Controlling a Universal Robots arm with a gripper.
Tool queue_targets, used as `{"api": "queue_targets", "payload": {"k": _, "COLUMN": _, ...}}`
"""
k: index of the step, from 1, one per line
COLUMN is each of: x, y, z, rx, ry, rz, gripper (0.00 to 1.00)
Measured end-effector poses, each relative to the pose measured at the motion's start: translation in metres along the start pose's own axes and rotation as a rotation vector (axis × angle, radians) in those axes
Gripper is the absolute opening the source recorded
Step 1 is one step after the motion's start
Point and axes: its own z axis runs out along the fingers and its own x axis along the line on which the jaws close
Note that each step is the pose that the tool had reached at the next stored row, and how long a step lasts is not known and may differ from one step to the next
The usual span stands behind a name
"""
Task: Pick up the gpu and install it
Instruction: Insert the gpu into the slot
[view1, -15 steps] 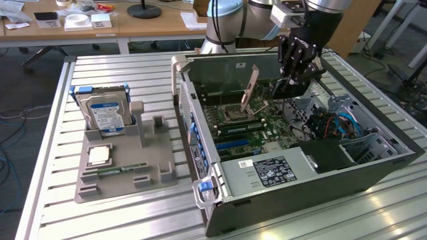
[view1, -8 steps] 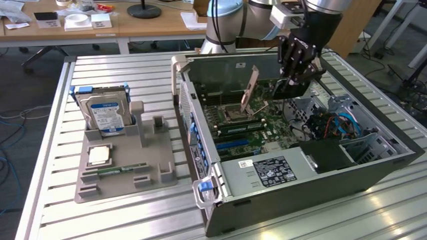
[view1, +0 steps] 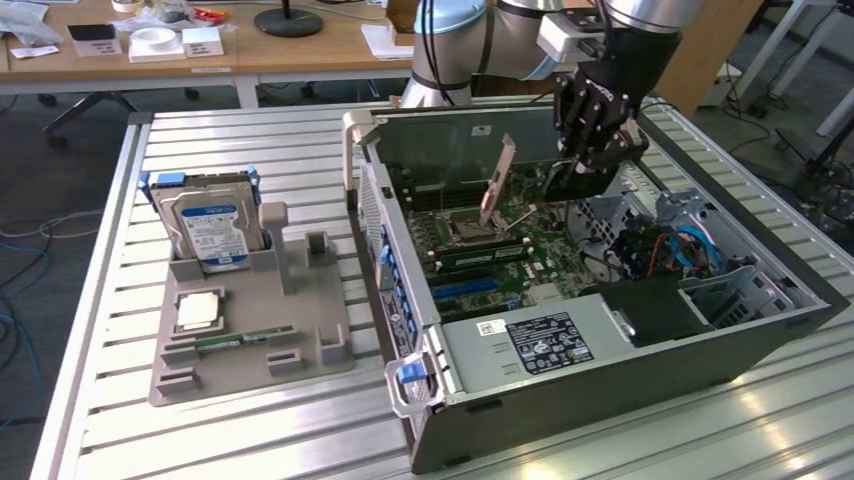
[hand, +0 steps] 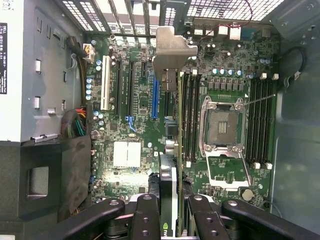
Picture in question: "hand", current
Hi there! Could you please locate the round coin cell battery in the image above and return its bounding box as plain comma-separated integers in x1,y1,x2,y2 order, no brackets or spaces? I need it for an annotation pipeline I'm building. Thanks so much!
241,188,255,201

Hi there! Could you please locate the metal socket cover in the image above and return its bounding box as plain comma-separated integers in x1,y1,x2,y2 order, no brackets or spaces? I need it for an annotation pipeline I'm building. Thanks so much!
206,147,251,188

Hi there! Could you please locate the silver chipset heatsink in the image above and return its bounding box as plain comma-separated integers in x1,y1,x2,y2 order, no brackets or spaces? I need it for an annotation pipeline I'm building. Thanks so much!
113,141,142,168

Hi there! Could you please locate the green motherboard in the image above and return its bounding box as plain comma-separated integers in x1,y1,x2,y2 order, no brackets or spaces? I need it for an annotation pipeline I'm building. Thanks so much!
84,32,281,213

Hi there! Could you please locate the CPU socket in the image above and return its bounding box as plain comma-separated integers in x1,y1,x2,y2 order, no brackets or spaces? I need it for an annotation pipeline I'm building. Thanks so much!
199,96,247,157

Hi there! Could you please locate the blue SATA connector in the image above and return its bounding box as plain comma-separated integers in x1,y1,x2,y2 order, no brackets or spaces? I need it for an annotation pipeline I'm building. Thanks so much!
127,115,137,132

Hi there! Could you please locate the RAM slot with white clips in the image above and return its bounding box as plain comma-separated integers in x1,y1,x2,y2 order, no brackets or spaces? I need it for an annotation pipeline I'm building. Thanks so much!
185,69,199,169
252,72,267,170
264,73,280,170

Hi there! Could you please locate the blue expansion slot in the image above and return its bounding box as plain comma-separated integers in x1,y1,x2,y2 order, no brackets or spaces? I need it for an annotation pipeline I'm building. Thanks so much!
151,74,161,122

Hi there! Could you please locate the black PC case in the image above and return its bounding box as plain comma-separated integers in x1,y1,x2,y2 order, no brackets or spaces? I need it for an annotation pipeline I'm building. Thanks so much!
0,0,320,240

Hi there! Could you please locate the thin metal locking lever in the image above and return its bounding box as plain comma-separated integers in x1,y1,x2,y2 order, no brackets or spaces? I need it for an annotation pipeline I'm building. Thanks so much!
243,93,277,106

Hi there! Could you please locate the black plastic air shroud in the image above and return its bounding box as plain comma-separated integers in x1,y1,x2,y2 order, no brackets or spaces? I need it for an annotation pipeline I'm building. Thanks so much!
0,136,92,223

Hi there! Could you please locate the white expansion slot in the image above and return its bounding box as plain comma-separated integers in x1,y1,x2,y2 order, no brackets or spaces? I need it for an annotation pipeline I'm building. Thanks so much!
100,55,111,111

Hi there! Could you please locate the short black expansion slot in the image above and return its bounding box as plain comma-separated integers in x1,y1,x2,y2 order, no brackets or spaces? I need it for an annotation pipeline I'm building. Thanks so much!
140,61,149,79

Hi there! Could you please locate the white power connector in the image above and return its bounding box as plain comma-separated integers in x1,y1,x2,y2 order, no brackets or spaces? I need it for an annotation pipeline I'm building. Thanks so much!
82,42,96,62

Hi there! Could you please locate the grey power supply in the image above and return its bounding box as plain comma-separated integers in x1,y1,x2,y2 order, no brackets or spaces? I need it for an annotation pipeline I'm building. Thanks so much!
0,0,87,143

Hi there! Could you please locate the coloured power wire bundle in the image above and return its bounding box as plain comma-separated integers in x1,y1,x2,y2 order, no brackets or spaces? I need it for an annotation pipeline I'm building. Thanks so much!
61,106,87,138

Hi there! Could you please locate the thin black wire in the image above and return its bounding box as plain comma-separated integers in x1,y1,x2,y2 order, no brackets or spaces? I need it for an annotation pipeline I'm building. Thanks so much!
279,47,307,88

